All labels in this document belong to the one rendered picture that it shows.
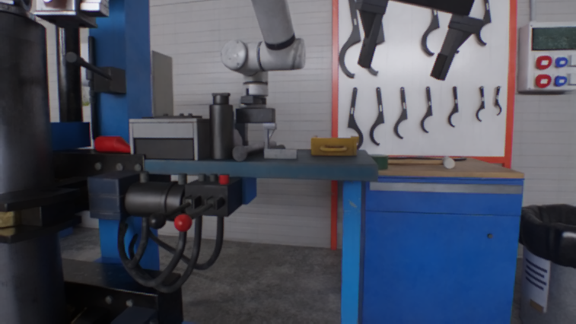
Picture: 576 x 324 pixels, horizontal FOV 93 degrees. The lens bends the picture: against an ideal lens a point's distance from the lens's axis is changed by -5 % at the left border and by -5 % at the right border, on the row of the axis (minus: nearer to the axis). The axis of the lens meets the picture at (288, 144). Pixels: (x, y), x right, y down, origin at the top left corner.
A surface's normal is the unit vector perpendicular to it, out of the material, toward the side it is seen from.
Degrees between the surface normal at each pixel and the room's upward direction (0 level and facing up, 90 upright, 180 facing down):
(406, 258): 90
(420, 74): 90
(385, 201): 90
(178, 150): 90
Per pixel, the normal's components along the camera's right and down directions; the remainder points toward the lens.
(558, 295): -0.85, 0.10
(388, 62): -0.18, 0.08
